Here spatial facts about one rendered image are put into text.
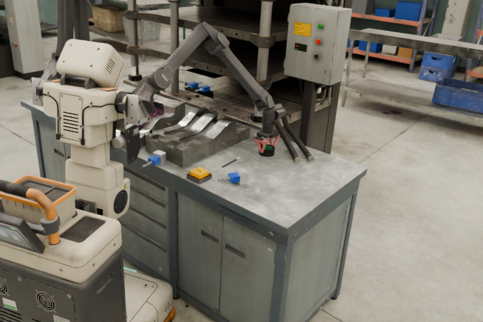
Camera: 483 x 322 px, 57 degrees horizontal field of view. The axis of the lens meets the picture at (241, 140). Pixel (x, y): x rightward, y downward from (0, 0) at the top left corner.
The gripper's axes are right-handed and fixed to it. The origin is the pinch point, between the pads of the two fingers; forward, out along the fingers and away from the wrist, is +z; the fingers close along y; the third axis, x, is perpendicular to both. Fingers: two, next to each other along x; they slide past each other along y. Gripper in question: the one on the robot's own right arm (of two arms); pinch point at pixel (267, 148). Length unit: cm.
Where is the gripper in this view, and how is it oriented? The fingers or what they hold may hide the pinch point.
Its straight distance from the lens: 225.0
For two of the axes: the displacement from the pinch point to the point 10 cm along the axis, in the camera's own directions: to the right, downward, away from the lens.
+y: 6.4, -2.8, 7.1
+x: -7.7, -2.7, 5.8
